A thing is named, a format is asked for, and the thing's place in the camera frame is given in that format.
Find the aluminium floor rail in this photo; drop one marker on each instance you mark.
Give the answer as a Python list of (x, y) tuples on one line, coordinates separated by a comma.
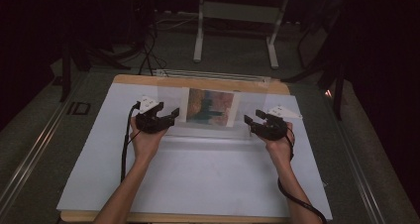
[(360, 171), (204, 74), (36, 144)]

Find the person's left hand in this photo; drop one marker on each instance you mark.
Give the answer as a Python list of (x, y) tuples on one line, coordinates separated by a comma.
[(147, 146)]

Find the person's right hand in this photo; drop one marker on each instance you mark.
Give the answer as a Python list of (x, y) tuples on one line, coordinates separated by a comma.
[(280, 149)]

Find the white metal desk frame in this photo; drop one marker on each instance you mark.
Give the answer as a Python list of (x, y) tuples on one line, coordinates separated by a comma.
[(237, 12)]

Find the white table mat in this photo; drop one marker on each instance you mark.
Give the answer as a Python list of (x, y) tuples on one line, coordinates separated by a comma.
[(204, 174)]

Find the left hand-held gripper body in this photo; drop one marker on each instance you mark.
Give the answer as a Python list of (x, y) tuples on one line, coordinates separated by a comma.
[(152, 123)]

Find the picture card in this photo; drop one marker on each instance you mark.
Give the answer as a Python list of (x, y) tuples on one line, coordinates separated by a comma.
[(209, 106)]

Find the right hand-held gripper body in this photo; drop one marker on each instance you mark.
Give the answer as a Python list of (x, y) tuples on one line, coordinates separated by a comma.
[(272, 128)]

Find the black metal stand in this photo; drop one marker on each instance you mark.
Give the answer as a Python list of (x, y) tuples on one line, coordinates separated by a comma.
[(66, 72), (338, 85)]

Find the clear acrylic photo frame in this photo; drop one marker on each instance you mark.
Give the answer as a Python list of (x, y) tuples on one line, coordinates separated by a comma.
[(171, 96)]

